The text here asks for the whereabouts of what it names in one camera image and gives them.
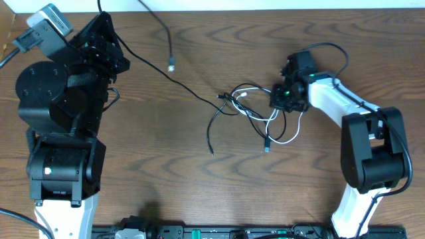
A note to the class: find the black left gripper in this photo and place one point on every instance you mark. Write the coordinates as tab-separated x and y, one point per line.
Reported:
102	48

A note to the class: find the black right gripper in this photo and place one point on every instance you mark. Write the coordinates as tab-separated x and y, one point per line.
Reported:
277	101

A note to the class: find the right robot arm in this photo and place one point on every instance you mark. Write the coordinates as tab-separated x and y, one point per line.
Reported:
375	161

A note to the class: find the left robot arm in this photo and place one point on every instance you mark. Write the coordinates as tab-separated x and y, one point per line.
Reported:
62	99

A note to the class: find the cardboard box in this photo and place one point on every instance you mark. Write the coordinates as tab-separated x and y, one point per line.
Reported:
7	19

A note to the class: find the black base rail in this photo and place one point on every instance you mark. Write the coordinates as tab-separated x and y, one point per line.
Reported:
138	227

